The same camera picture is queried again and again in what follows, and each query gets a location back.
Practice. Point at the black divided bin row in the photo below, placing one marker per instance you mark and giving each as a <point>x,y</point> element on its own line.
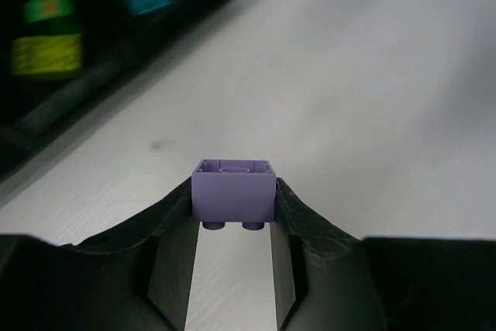
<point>115,46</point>

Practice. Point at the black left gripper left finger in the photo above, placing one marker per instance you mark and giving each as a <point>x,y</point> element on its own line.
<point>135,276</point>

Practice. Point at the green small lego brick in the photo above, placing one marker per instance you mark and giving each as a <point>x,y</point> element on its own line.
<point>40,10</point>

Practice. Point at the lilac and lime lego stack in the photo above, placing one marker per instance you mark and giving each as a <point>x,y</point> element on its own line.
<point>46,54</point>

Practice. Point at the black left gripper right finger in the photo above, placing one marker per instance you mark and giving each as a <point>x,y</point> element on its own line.
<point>326,279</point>

